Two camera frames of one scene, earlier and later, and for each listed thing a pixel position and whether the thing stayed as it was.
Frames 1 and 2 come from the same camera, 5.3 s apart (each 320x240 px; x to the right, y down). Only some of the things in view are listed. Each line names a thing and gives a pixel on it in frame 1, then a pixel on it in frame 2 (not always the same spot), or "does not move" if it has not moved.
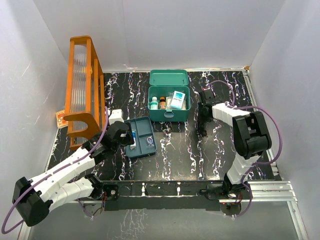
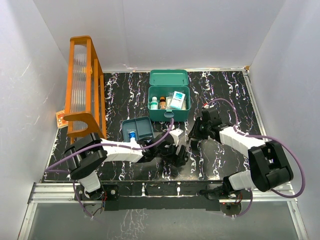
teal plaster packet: [177, 100] does not move
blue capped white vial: [133, 146] does not move
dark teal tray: [145, 143] does not move
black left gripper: [128, 138] to [175, 159]
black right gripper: [200, 118] to [195, 133]
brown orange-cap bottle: [162, 103] does not move
